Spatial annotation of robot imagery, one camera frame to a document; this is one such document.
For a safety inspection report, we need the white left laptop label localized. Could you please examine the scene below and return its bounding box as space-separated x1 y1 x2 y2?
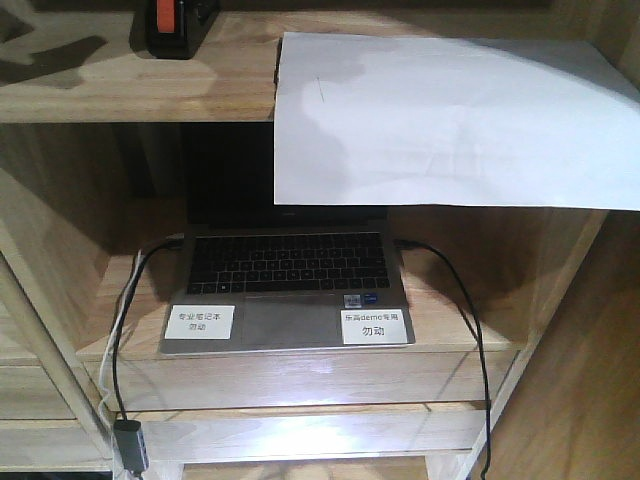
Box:
164 305 235 340

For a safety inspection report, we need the grey usb hub adapter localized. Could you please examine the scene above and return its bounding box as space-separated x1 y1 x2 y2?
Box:
113 420 149 476

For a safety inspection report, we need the black right laptop cable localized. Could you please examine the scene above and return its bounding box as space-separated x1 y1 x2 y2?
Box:
394 239 495 480

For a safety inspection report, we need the black stapler orange label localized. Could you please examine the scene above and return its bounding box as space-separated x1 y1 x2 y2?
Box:
129 0 221 60

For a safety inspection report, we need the white paper sheet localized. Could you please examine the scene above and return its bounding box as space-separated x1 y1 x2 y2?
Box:
274 32 639 211

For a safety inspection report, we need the white right laptop label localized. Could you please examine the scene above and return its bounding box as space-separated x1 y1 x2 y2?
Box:
340 309 409 345

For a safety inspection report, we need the white cable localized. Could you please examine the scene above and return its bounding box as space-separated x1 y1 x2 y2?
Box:
98 247 146 480

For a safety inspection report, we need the black laptop cable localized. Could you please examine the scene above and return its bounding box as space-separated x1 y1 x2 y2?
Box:
394 239 495 480
112 238 182 421

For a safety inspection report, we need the grey laptop black keyboard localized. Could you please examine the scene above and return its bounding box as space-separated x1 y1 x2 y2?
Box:
160 122 415 355

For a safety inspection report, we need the white laptop label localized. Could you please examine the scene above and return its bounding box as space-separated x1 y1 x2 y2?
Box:
340 309 409 345
164 305 235 340

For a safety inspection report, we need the black left laptop cable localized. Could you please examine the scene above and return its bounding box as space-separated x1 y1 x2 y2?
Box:
112 238 182 421

